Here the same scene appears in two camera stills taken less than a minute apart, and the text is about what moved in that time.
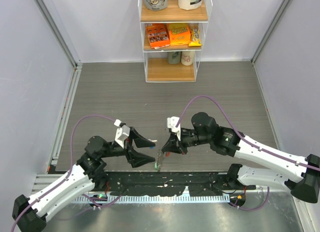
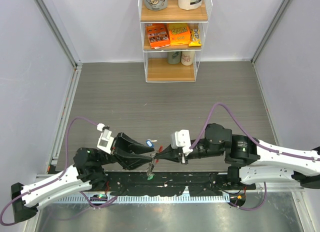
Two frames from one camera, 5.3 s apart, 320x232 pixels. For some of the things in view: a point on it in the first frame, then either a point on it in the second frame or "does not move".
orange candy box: [179, 34] does not move
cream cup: [187, 57] does not move
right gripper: [172, 144] to [170, 153]
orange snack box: [158, 35] does not move
